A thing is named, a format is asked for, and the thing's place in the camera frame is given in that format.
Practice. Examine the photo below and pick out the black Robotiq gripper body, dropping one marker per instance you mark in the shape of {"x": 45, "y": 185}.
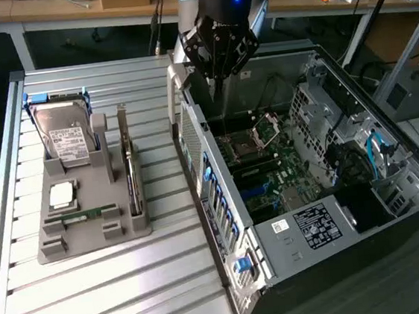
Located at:
{"x": 223, "y": 2}

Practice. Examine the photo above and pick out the expansion card with bracket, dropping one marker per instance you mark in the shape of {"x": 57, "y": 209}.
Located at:
{"x": 131, "y": 172}

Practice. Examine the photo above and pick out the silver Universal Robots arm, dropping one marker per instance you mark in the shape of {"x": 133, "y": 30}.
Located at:
{"x": 187, "y": 13}

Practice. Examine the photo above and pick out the cluttered wooden desk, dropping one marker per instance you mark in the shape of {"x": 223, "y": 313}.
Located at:
{"x": 290, "y": 2}

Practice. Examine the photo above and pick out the metal socket cover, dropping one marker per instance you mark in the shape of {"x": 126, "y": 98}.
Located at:
{"x": 266, "y": 128}

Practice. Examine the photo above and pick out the metal disk bay cage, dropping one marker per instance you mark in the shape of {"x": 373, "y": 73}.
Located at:
{"x": 310, "y": 116}

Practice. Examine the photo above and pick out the CPU socket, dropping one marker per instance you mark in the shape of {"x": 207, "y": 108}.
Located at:
{"x": 244, "y": 147}

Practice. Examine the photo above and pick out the green motherboard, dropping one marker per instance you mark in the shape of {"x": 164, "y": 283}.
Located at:
{"x": 290, "y": 178}

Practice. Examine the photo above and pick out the blue expansion slot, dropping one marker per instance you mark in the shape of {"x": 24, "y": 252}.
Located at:
{"x": 263, "y": 188}

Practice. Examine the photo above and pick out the hard disk drive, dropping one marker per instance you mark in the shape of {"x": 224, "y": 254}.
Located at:
{"x": 64, "y": 127}

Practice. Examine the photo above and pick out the grey computer tower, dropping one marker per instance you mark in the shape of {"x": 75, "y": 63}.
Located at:
{"x": 413, "y": 94}

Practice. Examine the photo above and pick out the grey parts rack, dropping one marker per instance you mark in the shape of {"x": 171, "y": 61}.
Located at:
{"x": 97, "y": 198}

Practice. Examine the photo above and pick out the silver CPU chip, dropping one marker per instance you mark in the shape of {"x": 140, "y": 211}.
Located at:
{"x": 61, "y": 195}

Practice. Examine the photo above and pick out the black fan shroud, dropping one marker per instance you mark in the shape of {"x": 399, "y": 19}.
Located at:
{"x": 361, "y": 208}

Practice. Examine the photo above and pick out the green RAM stick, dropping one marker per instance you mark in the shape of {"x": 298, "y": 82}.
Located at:
{"x": 84, "y": 215}

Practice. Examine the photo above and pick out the grey power supply unit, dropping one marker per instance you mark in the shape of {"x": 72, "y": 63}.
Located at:
{"x": 279, "y": 247}

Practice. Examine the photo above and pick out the blue case latch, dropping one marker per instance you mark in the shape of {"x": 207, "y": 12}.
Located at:
{"x": 241, "y": 265}

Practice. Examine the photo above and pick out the black open PC case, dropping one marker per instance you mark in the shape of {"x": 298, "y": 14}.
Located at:
{"x": 355, "y": 261}

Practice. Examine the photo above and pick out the grey case stop bracket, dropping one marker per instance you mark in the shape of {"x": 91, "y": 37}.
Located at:
{"x": 170, "y": 93}

